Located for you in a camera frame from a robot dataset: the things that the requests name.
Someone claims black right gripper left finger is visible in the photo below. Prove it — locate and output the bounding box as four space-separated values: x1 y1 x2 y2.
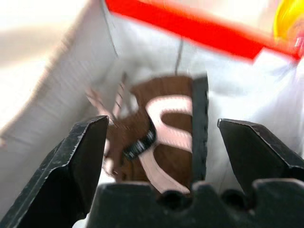
0 115 110 228

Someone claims white cardboard shoebox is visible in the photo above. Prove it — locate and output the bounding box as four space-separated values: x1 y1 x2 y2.
0 0 304 228

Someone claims brown sandal with pink straps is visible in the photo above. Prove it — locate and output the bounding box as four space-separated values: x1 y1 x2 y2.
86 75 209 192

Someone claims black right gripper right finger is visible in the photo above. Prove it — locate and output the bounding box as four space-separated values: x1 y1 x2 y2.
217 118 304 188

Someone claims yellow round object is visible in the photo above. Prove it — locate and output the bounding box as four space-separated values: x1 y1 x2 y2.
273 0 304 46

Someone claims red shoebox lid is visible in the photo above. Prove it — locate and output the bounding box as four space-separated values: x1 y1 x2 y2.
105 0 300 63

